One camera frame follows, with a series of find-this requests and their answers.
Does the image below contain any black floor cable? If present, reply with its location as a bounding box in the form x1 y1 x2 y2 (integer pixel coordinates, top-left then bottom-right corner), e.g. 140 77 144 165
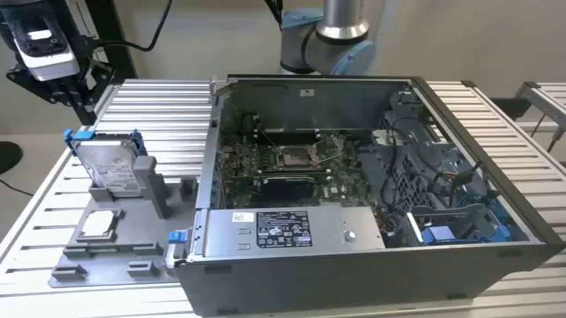
0 178 36 197

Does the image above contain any green motherboard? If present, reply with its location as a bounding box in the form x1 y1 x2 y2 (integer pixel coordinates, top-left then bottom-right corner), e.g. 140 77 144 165
219 131 382 213

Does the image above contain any black wire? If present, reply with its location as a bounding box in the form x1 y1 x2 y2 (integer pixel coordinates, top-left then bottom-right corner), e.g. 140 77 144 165
384 116 443 203

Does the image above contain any black open PC case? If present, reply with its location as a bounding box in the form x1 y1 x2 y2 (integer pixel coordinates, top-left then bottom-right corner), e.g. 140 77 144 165
174 74 566 316

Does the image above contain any black box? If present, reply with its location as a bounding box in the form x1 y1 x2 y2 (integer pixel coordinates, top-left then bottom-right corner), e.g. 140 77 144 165
489 97 531 124

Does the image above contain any metal locking lever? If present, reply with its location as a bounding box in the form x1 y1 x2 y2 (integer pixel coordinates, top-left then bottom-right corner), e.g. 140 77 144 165
258 129 279 148

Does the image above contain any black upright post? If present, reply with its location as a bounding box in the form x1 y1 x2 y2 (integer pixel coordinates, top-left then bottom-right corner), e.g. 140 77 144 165
65 0 139 126

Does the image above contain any grey disk bay cage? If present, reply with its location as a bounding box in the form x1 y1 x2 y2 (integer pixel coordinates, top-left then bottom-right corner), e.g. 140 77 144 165
358 91 502 213

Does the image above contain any black graphics card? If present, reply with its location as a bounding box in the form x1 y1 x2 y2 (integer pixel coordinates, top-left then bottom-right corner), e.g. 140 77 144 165
258 175 318 203

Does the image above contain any black round chair base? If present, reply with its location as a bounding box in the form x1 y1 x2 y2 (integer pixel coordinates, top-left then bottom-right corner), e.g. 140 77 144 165
0 140 24 176

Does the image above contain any black camera cable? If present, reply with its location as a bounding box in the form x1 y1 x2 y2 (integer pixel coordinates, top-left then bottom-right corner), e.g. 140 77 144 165
100 0 174 52

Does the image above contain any black wire connector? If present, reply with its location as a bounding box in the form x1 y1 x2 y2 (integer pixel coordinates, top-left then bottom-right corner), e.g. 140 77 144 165
441 169 475 187

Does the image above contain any green RAM stick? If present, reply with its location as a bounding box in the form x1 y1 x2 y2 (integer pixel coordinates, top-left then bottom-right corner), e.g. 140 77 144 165
77 241 156 253

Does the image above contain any hard disk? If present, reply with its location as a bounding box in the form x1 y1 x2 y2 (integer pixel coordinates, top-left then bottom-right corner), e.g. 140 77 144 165
63 129 148 200

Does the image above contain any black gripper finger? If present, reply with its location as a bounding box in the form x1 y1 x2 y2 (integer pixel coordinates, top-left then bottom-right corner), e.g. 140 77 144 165
5 62 61 104
59 58 112 113

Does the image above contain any black RAM slot row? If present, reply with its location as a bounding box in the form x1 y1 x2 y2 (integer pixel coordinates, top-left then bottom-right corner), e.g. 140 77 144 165
252 127 322 138

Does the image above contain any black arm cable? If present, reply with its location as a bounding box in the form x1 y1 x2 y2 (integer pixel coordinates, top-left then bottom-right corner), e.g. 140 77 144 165
263 0 284 34

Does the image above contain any grey parts rack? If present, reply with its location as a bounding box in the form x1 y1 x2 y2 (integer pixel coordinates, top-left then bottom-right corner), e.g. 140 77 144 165
48 155 200 290

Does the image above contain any silver CPU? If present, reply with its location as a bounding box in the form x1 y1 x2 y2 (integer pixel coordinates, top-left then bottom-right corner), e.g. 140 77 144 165
80 209 121 238

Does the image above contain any blue wire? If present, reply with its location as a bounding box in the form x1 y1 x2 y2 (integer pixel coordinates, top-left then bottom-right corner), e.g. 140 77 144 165
458 191 493 213

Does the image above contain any aluminium frame table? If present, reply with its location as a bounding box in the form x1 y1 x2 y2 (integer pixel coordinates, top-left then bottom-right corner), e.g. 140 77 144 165
515 81 566 156

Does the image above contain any blue disk bay bracket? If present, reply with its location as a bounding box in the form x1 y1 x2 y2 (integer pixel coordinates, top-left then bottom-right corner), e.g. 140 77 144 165
420 225 458 245

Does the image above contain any silver power supply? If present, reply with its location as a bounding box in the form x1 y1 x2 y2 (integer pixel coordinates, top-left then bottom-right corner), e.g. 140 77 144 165
203 206 387 258

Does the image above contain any CPU socket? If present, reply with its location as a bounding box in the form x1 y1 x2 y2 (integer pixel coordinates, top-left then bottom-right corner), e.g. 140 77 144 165
274 144 322 172

